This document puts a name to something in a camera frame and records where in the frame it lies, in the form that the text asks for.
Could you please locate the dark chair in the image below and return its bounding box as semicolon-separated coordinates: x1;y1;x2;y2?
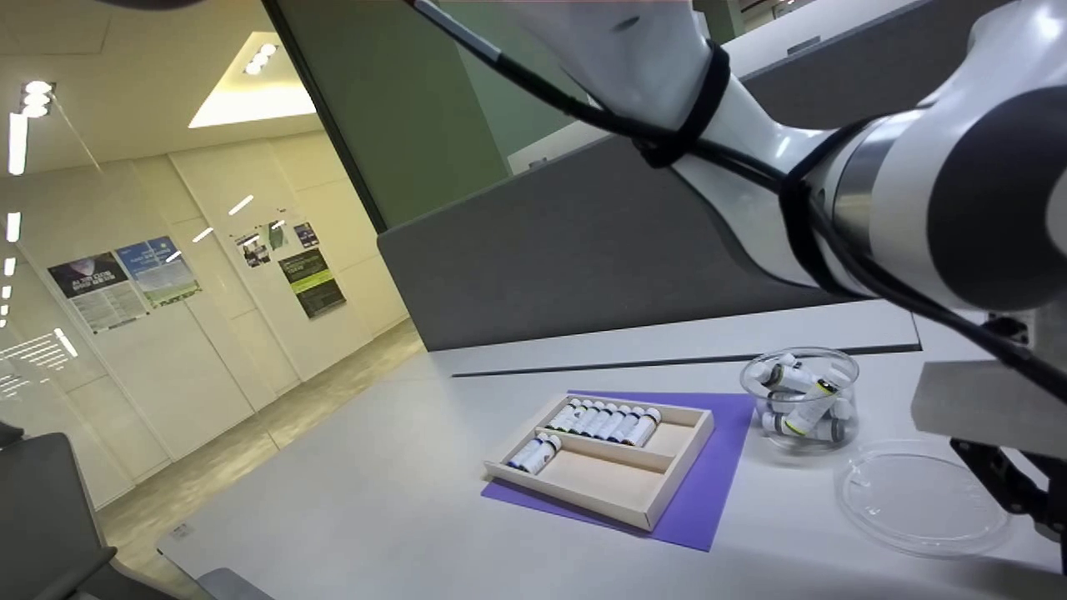
0;422;176;600

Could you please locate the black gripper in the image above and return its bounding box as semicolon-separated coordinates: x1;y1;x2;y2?
950;435;1067;549

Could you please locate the long grey partition panel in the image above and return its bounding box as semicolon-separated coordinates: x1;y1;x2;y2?
376;133;929;353

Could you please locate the white text wall poster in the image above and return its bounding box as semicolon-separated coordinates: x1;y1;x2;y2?
66;279;150;335

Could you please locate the dark green wall poster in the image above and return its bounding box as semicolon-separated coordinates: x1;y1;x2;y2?
275;247;348;323

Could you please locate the blue wall poster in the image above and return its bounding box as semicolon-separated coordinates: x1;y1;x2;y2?
113;234;203;309

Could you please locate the square ceiling light panel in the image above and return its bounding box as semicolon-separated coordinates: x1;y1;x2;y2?
187;27;318;133

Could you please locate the clear glass bowl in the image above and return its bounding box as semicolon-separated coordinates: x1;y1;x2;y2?
736;343;868;466

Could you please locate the clear round lid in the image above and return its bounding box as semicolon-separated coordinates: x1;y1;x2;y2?
834;443;1016;560

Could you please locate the wooden compartment tray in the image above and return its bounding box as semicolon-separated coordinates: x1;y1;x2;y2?
484;390;715;533

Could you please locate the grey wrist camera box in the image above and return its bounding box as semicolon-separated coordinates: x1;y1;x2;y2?
906;356;1067;464

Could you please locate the purple mat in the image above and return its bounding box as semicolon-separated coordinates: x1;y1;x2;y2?
475;387;760;557

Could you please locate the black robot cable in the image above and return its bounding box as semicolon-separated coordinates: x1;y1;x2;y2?
405;0;1067;405

